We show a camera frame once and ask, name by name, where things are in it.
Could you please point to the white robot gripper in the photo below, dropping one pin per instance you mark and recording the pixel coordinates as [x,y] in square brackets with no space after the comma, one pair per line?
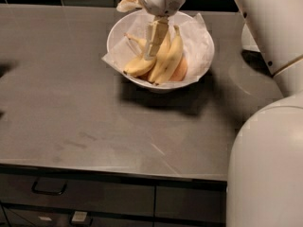
[162,8]

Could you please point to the white bowl with strawberries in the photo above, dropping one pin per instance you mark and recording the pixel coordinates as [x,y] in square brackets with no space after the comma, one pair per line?
[247,40]

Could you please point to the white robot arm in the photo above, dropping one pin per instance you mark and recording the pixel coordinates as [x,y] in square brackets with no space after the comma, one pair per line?
[265,174]

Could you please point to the orange banana underneath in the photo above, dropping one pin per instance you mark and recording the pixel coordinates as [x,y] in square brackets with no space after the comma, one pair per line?
[180,71]

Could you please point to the white bowl with bananas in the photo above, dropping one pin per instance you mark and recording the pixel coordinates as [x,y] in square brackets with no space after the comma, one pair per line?
[164,86]

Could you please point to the yellow banana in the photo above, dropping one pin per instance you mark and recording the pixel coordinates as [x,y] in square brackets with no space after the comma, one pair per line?
[138,66]
[173,58]
[161,56]

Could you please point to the grey drawer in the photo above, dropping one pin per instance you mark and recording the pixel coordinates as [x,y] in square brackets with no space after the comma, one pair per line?
[190,206]
[94,196]

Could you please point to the left black drawer handle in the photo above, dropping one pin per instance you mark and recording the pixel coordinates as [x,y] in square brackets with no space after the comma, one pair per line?
[49,186]

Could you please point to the left grey drawer front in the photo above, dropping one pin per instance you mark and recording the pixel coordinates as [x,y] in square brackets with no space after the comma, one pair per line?
[94,196]

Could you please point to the right grey drawer front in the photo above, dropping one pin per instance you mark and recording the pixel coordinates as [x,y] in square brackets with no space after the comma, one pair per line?
[190,206]

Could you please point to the lower drawer with label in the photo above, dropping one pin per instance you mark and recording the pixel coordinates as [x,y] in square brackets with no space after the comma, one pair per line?
[35,216]

